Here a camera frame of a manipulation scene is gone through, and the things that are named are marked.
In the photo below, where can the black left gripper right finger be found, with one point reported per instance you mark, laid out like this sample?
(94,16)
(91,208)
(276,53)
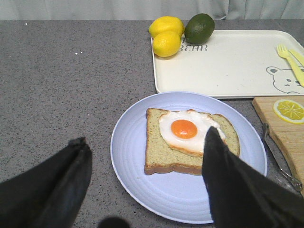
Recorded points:
(241,197)

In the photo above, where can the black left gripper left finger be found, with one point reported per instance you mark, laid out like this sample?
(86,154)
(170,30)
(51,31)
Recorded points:
(50,194)

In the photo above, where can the light blue plate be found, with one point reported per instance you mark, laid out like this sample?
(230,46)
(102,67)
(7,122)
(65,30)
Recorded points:
(175,196)

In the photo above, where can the bottom bread slice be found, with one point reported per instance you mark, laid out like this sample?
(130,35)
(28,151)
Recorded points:
(160,158)

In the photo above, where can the white bear tray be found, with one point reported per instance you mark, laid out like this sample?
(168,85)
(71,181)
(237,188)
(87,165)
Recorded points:
(232,64)

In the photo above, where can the fried egg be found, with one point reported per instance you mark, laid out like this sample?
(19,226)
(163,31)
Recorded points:
(186,131)

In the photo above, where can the wooden cutting board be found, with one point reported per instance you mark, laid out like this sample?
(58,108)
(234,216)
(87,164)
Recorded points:
(288,137)

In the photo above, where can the lemon slice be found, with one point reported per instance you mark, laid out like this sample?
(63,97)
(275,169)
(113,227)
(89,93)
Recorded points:
(289,111)

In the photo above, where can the yellow plastic knife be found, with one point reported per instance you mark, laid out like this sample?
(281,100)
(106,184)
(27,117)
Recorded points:
(298,56)

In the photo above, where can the yellow plastic fork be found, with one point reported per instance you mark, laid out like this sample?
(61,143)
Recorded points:
(284,53)

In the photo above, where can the front yellow lemon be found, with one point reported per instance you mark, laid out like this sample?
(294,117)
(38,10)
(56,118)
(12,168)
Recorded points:
(166,44)

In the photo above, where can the yellow lemon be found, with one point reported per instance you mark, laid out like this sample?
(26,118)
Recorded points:
(166,23)
(166,44)

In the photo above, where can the green lime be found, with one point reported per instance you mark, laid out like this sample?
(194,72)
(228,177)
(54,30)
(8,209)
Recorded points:
(199,29)

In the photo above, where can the rear yellow lemon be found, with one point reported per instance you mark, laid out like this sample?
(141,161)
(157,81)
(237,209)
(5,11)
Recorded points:
(166,23)

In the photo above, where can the white curtain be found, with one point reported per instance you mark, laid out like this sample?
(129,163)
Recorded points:
(149,9)

